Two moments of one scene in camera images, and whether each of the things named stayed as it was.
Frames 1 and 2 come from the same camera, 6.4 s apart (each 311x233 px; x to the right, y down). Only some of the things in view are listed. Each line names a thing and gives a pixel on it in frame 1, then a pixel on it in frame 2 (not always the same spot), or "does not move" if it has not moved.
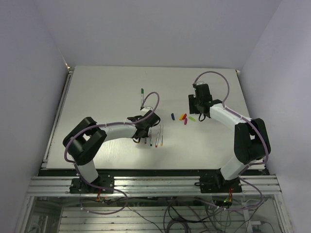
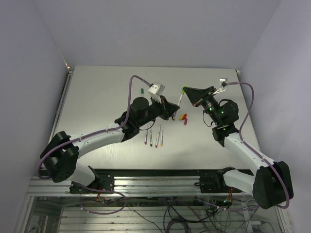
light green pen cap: (192, 118) to (182, 91)
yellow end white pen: (161, 142) does not move
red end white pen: (158, 136) does not move
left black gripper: (146, 135) to (167, 109)
